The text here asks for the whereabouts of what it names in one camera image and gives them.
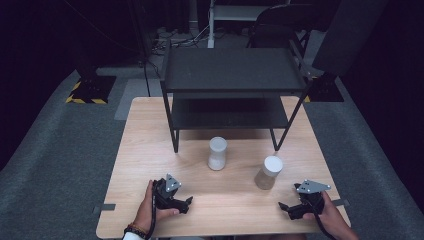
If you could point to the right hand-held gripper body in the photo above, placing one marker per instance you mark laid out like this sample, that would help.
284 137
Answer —
311 196

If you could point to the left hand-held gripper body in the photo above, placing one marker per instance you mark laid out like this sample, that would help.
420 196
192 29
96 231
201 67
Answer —
166 193

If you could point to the jar of brown powder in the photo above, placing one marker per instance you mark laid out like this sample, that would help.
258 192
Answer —
268 173

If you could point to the jar of white powder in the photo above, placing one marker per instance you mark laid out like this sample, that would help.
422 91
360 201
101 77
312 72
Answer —
217 153

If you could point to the black two-tier metal shelf rack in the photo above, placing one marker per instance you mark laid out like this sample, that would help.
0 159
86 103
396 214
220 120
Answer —
230 70

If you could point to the person's left hand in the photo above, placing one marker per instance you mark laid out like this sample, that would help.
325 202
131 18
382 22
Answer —
146 210

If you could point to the person's right hand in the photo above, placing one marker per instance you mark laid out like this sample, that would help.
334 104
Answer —
333 216

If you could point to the grey tape strip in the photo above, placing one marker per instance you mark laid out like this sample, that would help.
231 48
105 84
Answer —
106 207
341 202

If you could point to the stand base with hazard tape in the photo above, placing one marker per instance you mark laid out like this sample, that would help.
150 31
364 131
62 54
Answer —
91 88

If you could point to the dark tilted panel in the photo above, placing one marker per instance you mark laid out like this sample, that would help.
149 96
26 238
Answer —
350 33

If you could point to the black chair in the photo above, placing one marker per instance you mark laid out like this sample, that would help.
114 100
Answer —
280 23

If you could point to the white desk frame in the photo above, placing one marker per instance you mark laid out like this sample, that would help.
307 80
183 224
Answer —
233 12

